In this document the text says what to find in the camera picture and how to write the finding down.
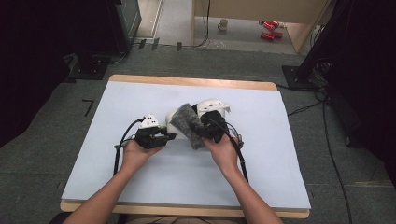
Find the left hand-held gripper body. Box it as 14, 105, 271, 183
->
134, 114, 166, 149

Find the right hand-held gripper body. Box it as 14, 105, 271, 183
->
196, 98, 232, 144

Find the panda plush toy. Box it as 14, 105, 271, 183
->
164, 103, 200, 139

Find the grey fluffy cloth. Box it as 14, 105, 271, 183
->
170, 102, 208, 151

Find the person's left hand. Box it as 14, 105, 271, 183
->
120, 139, 163, 174

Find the person's right hand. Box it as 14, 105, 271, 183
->
203, 133, 241, 175

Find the wooden table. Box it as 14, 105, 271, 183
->
60, 74, 311, 219

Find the light blue table mat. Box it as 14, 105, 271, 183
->
61, 80, 312, 210

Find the person's lap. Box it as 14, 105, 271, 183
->
124, 214, 250, 224

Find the black stand base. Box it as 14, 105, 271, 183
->
67, 54, 108, 81

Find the black stand with pole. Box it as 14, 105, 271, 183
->
281, 0, 353, 91

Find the black cabinet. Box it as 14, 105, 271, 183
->
74, 0, 143, 57

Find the wooden shelf unit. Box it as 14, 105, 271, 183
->
191, 0, 331, 54

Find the black curtain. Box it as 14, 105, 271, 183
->
326, 0, 396, 188
0, 0, 78, 148

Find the left hand-held gripper cable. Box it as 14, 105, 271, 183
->
112, 117, 147, 177

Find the hand-held gripper cable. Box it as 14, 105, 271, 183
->
202, 117, 250, 183
112, 117, 147, 177

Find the right hand-held gripper cable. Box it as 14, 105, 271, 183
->
202, 117, 250, 183

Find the short black floor cable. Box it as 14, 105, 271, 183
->
287, 100, 325, 118

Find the black hanging cable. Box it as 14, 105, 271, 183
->
191, 0, 211, 49

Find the long black floor cable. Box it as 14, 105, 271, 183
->
321, 101, 353, 224

